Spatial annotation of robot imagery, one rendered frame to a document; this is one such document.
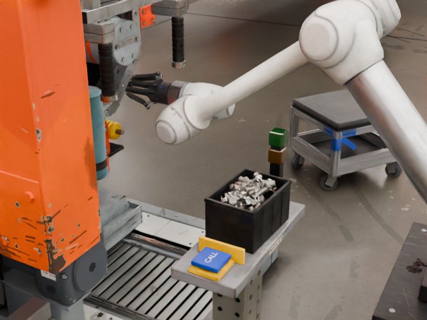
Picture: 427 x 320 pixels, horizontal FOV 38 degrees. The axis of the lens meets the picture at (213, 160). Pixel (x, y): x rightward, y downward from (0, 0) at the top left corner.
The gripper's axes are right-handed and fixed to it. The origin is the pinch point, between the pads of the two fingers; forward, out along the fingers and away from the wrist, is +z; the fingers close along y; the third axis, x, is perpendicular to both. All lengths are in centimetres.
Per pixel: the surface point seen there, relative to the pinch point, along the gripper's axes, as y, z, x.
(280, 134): -12, -65, 14
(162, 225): -34, -9, -45
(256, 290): -51, -69, 3
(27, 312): -74, -31, 39
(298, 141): 28, -31, -97
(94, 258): -57, -26, 15
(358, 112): 43, -56, -85
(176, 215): -28, -10, -50
